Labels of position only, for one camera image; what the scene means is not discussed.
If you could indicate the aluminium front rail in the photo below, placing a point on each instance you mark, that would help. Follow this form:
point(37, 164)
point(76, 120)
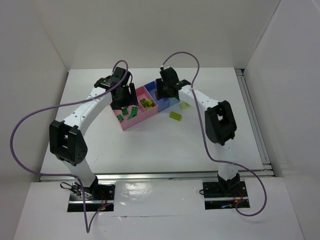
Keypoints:
point(155, 176)

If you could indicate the aluminium side rail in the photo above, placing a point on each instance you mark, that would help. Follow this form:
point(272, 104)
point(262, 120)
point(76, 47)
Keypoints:
point(263, 153)

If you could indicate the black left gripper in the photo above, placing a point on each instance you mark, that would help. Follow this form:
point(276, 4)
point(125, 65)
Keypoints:
point(124, 99)

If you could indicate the green square lego brick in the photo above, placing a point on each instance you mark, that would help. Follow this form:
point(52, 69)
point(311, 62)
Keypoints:
point(120, 117)

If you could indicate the green long lego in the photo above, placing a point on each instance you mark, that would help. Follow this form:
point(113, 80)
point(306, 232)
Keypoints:
point(134, 112)

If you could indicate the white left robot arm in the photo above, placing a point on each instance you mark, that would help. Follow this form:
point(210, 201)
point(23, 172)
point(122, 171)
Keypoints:
point(66, 137)

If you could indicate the orange 2x4 lego plate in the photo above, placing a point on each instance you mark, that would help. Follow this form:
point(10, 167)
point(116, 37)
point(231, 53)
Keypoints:
point(157, 95)

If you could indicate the lime 2x4 lego plate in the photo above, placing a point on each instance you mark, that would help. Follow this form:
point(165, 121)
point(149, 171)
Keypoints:
point(175, 116)

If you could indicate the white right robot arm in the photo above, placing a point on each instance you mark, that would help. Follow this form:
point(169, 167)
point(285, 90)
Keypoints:
point(217, 123)

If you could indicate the green and yellow lego stack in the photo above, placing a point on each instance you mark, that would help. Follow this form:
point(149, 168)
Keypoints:
point(149, 104)

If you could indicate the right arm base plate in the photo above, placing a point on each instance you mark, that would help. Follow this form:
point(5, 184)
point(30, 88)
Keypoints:
point(215, 199)

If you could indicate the green 2x2 lego brick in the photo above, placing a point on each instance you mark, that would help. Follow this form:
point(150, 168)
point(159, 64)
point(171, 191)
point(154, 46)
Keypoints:
point(124, 111)

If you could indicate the light blue bin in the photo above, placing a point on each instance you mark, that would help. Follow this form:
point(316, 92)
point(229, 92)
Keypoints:
point(173, 101)

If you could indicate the dark blue bin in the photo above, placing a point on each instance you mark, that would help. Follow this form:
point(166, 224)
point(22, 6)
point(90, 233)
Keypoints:
point(162, 103)

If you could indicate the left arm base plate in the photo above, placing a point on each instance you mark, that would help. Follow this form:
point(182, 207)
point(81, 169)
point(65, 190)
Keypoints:
point(104, 197)

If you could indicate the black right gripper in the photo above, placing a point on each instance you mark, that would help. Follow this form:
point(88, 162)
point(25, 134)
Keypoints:
point(164, 91)

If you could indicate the pale lime 2x2 lego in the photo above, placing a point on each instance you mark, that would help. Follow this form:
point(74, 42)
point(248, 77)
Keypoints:
point(184, 105)

